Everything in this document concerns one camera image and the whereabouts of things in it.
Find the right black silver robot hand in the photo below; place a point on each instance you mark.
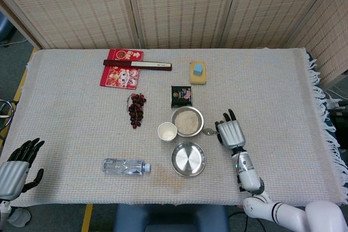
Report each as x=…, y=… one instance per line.
x=231, y=132

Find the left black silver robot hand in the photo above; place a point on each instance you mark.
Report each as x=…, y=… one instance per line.
x=12, y=175

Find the metal spoon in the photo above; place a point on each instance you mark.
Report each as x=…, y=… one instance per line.
x=208, y=132

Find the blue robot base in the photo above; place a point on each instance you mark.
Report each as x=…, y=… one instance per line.
x=168, y=218

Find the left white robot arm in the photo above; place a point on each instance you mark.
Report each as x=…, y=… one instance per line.
x=4, y=206

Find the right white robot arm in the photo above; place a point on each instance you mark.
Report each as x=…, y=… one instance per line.
x=247, y=172

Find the steel bowl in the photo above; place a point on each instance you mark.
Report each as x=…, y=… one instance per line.
x=201, y=121

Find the empty steel plate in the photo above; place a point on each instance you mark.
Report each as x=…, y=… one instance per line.
x=188, y=159

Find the white paper cup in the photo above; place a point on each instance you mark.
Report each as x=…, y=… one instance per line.
x=167, y=134

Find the grey cloth rag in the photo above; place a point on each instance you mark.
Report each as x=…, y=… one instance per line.
x=19, y=217

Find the yellow sponge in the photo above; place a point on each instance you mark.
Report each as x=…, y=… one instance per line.
x=198, y=80

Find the black snack packet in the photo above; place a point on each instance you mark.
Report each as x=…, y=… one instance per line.
x=180, y=96

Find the beige woven tablecloth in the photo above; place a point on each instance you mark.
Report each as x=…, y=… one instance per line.
x=272, y=85

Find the light blue cube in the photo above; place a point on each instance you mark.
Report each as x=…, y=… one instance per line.
x=198, y=69

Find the dark red grape bunch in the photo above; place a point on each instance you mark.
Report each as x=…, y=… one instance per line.
x=136, y=109

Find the dark red folded fan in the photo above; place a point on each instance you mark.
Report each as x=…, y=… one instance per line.
x=152, y=65

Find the white power strip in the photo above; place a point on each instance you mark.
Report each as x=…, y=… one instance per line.
x=335, y=103

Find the black box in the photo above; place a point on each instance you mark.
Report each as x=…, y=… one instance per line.
x=340, y=123

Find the clear plastic water bottle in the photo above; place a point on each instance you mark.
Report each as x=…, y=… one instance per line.
x=122, y=166

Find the red paper packet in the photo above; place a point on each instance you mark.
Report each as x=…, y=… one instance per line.
x=119, y=78

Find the bamboo folding screen panel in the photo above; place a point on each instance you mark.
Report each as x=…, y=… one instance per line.
x=185, y=6
x=21, y=22
x=68, y=6
x=272, y=6
x=331, y=33

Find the chrome stool frame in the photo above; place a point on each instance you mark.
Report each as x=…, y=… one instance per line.
x=2, y=116

